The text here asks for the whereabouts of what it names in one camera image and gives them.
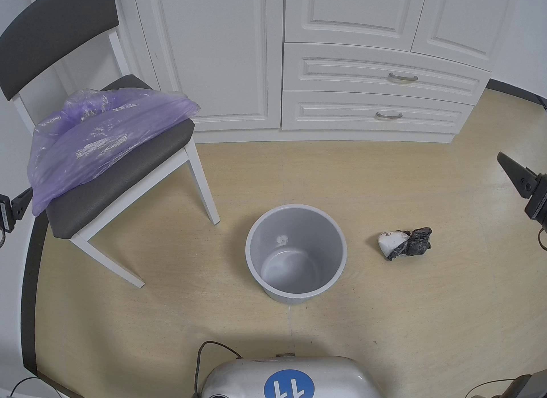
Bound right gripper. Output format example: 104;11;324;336
497;152;547;222

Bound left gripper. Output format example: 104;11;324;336
0;188;34;234

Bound purple plastic bag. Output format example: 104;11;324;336
28;88;201;217

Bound black plastic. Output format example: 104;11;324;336
387;226;433;261

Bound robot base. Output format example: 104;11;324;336
204;356;383;398

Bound pale grey trash bin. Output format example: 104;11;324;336
245;204;347;304

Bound white chair dark grey cushions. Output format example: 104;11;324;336
0;0;221;289

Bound white wardrobe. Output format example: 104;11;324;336
107;0;520;145

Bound thin black cable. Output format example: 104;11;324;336
467;374;535;398
9;377;65;398

